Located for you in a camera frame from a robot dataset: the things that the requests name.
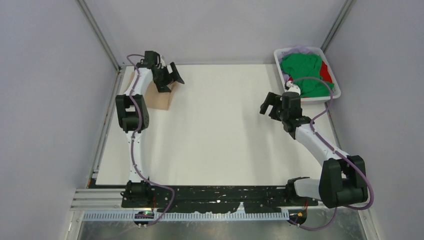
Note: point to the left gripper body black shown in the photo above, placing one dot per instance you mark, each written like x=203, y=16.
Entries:
x=163, y=79

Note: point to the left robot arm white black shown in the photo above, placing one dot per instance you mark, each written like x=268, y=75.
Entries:
x=133, y=118

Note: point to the lavender t shirt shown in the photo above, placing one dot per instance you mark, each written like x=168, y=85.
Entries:
x=299, y=49

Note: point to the white plastic basket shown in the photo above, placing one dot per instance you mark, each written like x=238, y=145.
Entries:
x=336, y=92

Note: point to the beige t shirt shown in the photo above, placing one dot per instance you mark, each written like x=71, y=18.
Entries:
x=153, y=99

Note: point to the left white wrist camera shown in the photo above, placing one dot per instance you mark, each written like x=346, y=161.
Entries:
x=162, y=63

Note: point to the red t shirt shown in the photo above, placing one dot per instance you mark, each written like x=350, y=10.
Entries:
x=299, y=70

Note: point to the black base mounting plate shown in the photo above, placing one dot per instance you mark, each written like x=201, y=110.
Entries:
x=212, y=199

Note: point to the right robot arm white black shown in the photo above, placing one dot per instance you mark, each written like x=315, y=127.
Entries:
x=342, y=181

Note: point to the green t shirt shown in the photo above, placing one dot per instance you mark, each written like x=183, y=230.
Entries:
x=310, y=86

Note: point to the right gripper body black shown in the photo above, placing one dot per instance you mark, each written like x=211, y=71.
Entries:
x=284, y=114

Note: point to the white slotted cable duct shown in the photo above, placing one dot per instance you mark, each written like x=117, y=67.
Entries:
x=147, y=216

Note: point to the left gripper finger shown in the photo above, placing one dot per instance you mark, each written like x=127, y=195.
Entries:
x=175, y=75
x=151, y=59

